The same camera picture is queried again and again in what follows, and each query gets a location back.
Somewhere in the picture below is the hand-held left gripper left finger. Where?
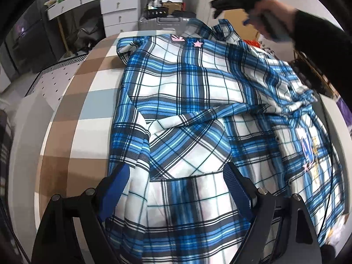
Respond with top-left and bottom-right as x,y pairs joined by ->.
31,163 -> 130,264

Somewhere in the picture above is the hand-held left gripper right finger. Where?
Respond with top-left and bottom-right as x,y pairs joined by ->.
223,162 -> 322,264

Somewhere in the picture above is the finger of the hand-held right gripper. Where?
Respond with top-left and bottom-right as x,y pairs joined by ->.
210,0 -> 251,25

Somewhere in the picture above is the blue plaid shirt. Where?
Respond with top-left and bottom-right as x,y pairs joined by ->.
106,18 -> 347,264

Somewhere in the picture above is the person's right forearm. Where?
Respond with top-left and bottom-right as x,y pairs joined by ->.
293,8 -> 345,64

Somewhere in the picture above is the person's right hand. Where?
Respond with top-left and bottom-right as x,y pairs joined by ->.
253,0 -> 299,38

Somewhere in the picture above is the silver suitcase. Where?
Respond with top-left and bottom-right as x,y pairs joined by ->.
139,16 -> 191,33

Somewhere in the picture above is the black perforated box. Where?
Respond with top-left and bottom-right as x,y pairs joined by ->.
147,8 -> 169,17

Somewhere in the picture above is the brown checked table cover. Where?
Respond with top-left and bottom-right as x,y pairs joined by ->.
34,30 -> 350,264

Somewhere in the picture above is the purple bag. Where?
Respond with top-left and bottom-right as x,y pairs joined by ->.
339,99 -> 352,135

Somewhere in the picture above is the white desk with drawers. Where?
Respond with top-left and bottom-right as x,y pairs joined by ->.
45,0 -> 141,37

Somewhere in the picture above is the white dotted floor mat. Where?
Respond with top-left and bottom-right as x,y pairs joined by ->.
23,53 -> 86,97

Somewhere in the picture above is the dark bag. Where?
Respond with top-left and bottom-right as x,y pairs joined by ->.
65,19 -> 107,55

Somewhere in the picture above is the black television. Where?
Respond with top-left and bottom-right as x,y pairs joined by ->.
4,19 -> 64,74

